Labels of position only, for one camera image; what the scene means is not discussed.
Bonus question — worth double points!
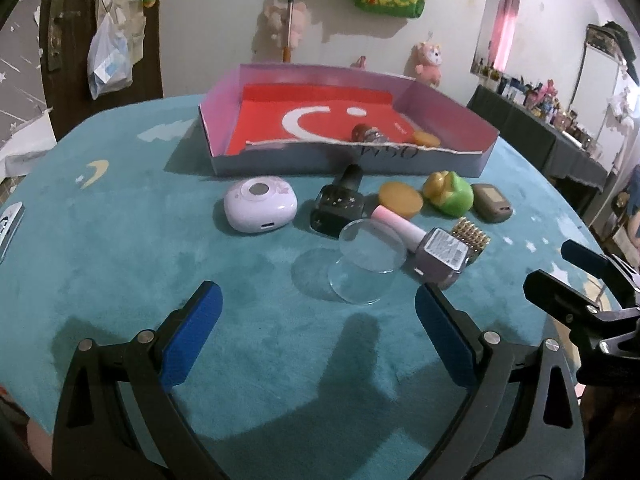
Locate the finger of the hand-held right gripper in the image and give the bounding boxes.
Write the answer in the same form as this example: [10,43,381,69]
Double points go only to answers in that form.
[522,269,626,333]
[560,239,640,306]

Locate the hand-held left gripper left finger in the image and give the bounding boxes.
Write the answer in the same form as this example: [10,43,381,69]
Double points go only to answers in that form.
[52,280,226,480]

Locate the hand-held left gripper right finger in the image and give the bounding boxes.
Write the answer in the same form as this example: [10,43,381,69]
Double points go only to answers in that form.
[414,282,586,480]

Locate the pink nail polish bottle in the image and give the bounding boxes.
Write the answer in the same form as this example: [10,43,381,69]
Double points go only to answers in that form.
[371,205,476,289]

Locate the gold hair clip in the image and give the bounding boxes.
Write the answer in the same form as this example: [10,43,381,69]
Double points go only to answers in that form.
[450,217,492,261]

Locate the grey-brown small device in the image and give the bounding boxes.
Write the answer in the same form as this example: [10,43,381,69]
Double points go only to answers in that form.
[470,182,514,223]

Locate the clear round lid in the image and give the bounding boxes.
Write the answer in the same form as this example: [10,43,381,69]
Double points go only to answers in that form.
[328,218,407,306]

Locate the white earbuds case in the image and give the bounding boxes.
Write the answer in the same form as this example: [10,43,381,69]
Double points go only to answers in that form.
[222,175,298,234]

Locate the green frog toy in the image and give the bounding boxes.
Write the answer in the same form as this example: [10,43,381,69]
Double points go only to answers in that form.
[422,170,475,218]

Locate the black nail polish bottle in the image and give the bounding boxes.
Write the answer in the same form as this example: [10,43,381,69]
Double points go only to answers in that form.
[309,163,366,240]

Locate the purple cardboard box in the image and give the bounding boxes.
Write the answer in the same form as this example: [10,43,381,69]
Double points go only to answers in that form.
[198,63,501,177]

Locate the teal star-print blanket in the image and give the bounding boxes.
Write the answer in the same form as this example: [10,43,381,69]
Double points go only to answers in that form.
[0,95,626,480]

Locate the dark cloth-covered table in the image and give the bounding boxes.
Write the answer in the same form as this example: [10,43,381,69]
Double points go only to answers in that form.
[467,85,621,193]

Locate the row of cosmetic bottles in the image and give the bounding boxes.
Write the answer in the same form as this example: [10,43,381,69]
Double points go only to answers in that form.
[472,57,601,148]

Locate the white flat object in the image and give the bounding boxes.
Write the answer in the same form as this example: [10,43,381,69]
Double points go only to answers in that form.
[0,201,26,263]

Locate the red paper liner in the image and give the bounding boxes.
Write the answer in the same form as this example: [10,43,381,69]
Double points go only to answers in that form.
[227,82,426,156]

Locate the pink curtain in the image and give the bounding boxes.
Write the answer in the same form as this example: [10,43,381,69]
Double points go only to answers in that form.
[492,0,521,68]

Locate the pink pig plush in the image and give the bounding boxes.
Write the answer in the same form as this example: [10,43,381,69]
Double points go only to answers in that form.
[412,42,444,87]

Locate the white paper sheets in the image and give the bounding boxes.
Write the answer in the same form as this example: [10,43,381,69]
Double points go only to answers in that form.
[0,115,57,178]

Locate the dark brown door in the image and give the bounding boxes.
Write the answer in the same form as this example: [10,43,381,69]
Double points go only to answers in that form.
[40,0,165,141]

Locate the hanging plastic bag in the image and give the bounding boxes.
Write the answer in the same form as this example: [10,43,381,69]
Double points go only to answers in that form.
[87,10,135,101]

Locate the grey star-print cloth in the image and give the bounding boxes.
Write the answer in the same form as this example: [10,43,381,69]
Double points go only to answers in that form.
[0,7,56,161]

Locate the pale pink plush toy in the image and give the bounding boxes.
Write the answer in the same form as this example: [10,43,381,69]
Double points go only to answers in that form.
[260,0,307,51]

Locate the orange pencil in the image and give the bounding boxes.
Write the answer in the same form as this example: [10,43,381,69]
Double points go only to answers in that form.
[282,0,297,63]

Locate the metal door handle plate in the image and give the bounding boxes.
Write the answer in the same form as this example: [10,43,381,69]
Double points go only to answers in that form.
[47,0,67,72]

